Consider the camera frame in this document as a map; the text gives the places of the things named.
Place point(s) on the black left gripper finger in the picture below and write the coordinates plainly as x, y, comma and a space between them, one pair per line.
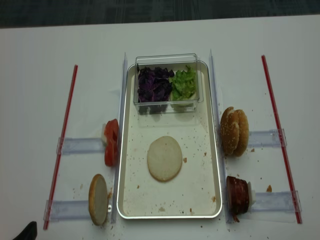
30, 232

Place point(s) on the bun half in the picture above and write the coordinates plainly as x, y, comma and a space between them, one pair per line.
164, 158
98, 200

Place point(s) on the lower tomato slice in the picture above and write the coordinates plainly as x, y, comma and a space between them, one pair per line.
111, 154

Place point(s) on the tomato slice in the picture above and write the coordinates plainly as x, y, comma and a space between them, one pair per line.
111, 130
111, 154

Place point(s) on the upper tomato slice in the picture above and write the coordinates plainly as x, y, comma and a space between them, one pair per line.
111, 130

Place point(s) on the sliced meat patties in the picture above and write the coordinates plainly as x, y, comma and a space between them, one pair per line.
238, 195

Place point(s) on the green lettuce leaves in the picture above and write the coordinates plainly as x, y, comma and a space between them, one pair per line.
184, 89

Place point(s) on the white block beside meat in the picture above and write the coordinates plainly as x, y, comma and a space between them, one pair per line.
251, 194

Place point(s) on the left red tape strip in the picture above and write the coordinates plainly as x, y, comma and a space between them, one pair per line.
58, 157

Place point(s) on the red tape strip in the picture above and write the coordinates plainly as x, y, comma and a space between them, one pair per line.
294, 194
58, 157

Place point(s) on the white block beside tomatoes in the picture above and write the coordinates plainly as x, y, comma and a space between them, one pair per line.
103, 136

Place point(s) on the white metal tray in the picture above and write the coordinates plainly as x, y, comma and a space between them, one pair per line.
195, 192

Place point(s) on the purple cabbage leaves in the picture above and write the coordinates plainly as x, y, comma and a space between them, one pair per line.
154, 84

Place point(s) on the clear plastic container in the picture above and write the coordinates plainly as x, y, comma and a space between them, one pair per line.
171, 62

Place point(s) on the front sesame bun top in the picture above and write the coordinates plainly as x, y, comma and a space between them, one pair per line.
229, 130

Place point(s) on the sesame bun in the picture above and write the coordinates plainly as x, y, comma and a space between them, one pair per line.
243, 133
229, 130

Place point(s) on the rear sesame bun top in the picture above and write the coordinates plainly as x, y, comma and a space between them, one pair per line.
243, 133

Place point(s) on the right red tape strip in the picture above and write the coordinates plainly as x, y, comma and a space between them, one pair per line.
294, 194

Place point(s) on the lower left clear rail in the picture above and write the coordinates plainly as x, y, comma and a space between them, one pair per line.
58, 210

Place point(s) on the clear rail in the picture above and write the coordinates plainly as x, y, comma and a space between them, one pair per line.
70, 146
267, 138
58, 210
284, 201

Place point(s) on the upper left clear rail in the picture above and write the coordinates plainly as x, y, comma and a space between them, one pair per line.
70, 146

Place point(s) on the lower right clear rail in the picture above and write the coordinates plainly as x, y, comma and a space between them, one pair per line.
284, 201

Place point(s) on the upper right clear rail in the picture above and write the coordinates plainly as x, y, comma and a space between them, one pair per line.
267, 138

